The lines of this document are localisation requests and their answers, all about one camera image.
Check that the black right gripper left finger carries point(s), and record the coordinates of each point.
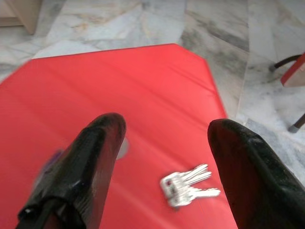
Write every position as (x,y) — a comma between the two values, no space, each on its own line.
(83,171)

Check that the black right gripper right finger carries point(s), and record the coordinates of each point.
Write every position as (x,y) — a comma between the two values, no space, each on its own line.
(257,186)

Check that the silver key bunch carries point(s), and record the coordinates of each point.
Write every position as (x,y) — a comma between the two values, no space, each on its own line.
(174,188)

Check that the red plastic stool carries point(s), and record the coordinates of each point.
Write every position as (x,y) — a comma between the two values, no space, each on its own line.
(143,95)

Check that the marble pattern board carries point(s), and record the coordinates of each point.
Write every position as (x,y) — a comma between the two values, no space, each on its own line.
(291,76)

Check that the light wooden cabinet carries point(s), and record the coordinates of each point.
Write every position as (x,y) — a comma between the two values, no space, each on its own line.
(26,12)

